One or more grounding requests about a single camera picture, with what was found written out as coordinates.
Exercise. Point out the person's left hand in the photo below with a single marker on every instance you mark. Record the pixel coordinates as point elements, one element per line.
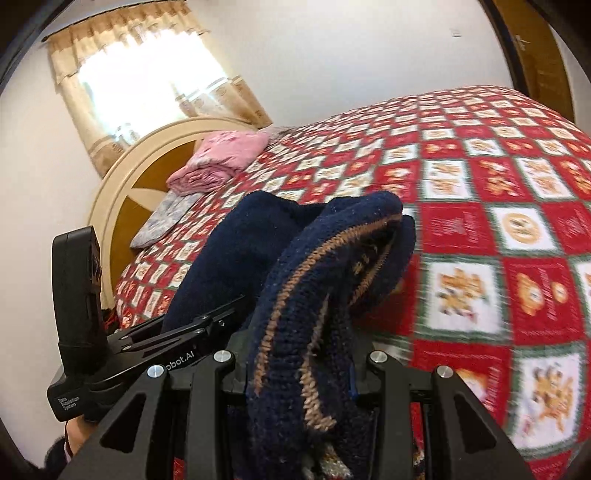
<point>78,436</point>

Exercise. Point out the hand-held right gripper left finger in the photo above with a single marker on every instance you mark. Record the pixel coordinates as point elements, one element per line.
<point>207,383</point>

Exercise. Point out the brown wooden door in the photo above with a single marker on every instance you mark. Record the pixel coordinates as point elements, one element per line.
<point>540,60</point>

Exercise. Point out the navy striped knitted sweater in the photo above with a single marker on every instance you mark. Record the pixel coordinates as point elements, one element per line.
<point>295,286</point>

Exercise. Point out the window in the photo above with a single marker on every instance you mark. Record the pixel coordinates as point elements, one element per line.
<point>138,78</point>

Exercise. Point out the cream and brown headboard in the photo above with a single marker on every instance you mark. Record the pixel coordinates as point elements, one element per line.
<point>134,161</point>

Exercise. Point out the folded pink blanket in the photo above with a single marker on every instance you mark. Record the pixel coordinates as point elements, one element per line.
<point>221,157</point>

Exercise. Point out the grey floral pillow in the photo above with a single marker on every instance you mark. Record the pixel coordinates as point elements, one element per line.
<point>161,217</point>

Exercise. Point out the beige patterned curtain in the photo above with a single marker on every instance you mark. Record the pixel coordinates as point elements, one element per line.
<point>92,124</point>

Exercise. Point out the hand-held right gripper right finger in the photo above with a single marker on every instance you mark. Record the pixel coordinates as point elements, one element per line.
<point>392,378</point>

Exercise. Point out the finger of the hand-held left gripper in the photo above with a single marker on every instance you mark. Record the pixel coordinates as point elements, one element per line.
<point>184,311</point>
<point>194,332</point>

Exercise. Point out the black and red cloth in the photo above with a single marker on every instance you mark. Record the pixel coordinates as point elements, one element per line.
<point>110,321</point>

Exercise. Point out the red printed checkered bedspread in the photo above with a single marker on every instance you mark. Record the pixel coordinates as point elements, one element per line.
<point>461,230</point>

